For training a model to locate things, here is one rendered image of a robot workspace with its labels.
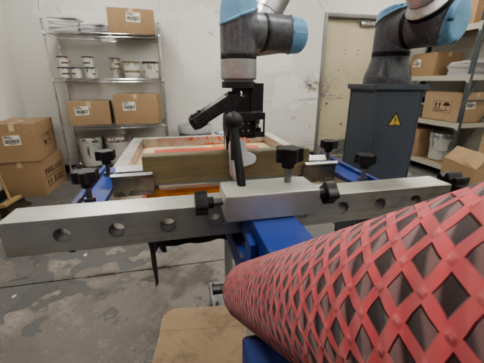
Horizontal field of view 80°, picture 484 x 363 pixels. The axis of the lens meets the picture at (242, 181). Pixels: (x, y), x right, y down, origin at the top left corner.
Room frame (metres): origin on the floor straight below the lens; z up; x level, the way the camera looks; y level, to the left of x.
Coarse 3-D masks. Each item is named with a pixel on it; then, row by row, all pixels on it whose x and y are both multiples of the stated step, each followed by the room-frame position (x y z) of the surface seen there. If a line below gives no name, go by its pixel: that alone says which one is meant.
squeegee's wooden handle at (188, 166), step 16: (144, 160) 0.59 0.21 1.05; (160, 160) 0.60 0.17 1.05; (176, 160) 0.61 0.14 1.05; (192, 160) 0.62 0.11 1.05; (208, 160) 0.62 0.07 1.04; (224, 160) 0.63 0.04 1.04; (256, 160) 0.65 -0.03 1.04; (272, 160) 0.65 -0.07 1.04; (304, 160) 0.67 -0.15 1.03; (160, 176) 0.60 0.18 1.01; (176, 176) 0.61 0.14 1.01; (192, 176) 0.61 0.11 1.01; (208, 176) 0.62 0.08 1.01; (224, 176) 0.63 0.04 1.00; (256, 176) 0.65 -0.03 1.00
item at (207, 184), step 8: (272, 176) 0.65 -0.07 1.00; (280, 176) 0.65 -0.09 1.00; (160, 184) 0.60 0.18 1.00; (168, 184) 0.60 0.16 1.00; (176, 184) 0.60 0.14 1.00; (184, 184) 0.60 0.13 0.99; (192, 184) 0.60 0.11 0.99; (200, 184) 0.61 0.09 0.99; (208, 184) 0.61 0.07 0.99; (216, 184) 0.61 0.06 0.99
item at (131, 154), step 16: (144, 144) 1.15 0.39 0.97; (160, 144) 1.17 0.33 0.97; (176, 144) 1.18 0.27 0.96; (192, 144) 1.20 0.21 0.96; (208, 144) 1.21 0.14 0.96; (272, 144) 1.15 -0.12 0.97; (288, 144) 1.05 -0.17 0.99; (128, 160) 0.82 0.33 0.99; (336, 176) 0.67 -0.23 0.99; (112, 192) 0.56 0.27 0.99
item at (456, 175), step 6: (438, 174) 0.51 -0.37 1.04; (444, 174) 0.51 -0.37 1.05; (450, 174) 0.50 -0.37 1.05; (456, 174) 0.50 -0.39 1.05; (444, 180) 0.50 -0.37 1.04; (450, 180) 0.49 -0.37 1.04; (456, 180) 0.48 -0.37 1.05; (462, 180) 0.48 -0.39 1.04; (468, 180) 0.48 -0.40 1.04; (456, 186) 0.48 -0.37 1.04; (462, 186) 0.48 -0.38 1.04; (468, 186) 0.47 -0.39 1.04
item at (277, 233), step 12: (252, 228) 0.33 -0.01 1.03; (264, 228) 0.31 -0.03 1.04; (276, 228) 0.31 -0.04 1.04; (288, 228) 0.31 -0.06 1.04; (300, 228) 0.31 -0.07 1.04; (264, 240) 0.28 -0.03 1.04; (276, 240) 0.28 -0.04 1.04; (288, 240) 0.28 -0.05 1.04; (300, 240) 0.28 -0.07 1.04; (264, 252) 0.28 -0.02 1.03
